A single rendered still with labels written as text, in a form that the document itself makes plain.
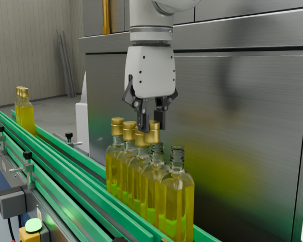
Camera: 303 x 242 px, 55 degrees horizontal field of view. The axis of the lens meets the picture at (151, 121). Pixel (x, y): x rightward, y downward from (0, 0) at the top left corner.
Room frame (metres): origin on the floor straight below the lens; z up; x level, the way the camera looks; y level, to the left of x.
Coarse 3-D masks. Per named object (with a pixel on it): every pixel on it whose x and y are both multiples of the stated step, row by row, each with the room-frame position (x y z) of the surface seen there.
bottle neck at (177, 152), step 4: (172, 148) 0.55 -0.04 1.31; (176, 148) 0.56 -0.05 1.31; (180, 148) 0.56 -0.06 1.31; (184, 148) 0.55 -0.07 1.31; (172, 152) 0.55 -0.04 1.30; (176, 152) 0.54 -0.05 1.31; (180, 152) 0.54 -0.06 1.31; (184, 152) 0.55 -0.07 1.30; (172, 156) 0.54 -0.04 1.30; (176, 156) 0.54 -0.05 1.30; (180, 156) 0.54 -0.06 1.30; (172, 160) 0.55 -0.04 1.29; (176, 160) 0.54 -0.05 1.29; (180, 160) 0.54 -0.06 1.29; (184, 160) 0.55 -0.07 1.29; (172, 164) 0.54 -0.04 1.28; (176, 164) 0.54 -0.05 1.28; (180, 164) 0.54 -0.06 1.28; (172, 168) 0.54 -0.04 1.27; (176, 168) 0.54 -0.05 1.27; (180, 168) 0.54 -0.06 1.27; (176, 172) 0.54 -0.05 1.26
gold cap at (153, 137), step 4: (152, 124) 0.57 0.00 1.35; (156, 124) 0.58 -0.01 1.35; (152, 128) 0.57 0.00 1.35; (156, 128) 0.58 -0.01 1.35; (152, 132) 0.57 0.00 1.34; (156, 132) 0.58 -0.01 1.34; (144, 136) 0.58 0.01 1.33; (148, 136) 0.58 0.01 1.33; (152, 136) 0.57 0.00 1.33; (156, 136) 0.58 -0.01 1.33; (144, 140) 0.58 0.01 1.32; (148, 140) 0.58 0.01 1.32; (152, 140) 0.57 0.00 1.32; (156, 140) 0.58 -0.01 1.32; (160, 140) 0.59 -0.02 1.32; (152, 144) 0.57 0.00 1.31
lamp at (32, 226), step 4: (28, 220) 0.77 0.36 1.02; (32, 220) 0.76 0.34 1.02; (36, 220) 0.76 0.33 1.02; (28, 224) 0.75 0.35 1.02; (32, 224) 0.75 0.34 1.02; (36, 224) 0.75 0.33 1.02; (40, 224) 0.76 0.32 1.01; (28, 228) 0.74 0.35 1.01; (32, 228) 0.74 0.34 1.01; (36, 228) 0.75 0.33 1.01; (40, 228) 0.76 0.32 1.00; (28, 232) 0.74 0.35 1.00; (32, 232) 0.74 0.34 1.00; (36, 232) 0.75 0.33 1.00
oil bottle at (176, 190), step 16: (176, 176) 0.53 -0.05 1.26; (160, 192) 0.55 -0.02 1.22; (176, 192) 0.52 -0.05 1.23; (192, 192) 0.54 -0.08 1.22; (160, 208) 0.55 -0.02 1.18; (176, 208) 0.52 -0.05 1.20; (192, 208) 0.54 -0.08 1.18; (160, 224) 0.55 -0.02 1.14; (176, 224) 0.52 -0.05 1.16; (192, 224) 0.55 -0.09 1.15; (176, 240) 0.52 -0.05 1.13; (192, 240) 0.55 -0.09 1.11
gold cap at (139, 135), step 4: (136, 128) 0.64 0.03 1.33; (136, 132) 0.64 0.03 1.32; (140, 132) 0.63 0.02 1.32; (136, 136) 0.64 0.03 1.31; (140, 136) 0.63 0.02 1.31; (136, 140) 0.64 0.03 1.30; (140, 140) 0.63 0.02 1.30; (136, 144) 0.64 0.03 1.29; (140, 144) 0.63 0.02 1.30; (144, 144) 0.63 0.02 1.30; (148, 144) 0.63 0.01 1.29
